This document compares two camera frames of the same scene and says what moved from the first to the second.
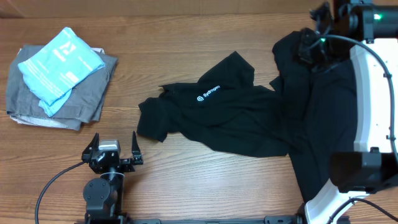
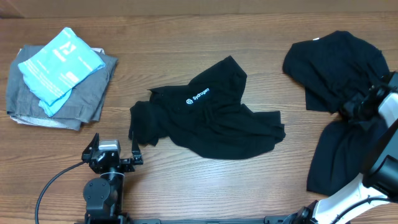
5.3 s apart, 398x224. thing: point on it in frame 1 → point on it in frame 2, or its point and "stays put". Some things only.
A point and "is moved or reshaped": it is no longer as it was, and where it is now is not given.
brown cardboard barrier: [235, 9] stays put
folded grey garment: [85, 99] stays put
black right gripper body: [322, 50] → [360, 110]
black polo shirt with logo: [222, 111] is moved or reshaped
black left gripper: [129, 164] stays put
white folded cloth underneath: [46, 122] stays put
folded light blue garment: [62, 66] stays put
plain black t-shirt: [319, 115] is moved or reshaped
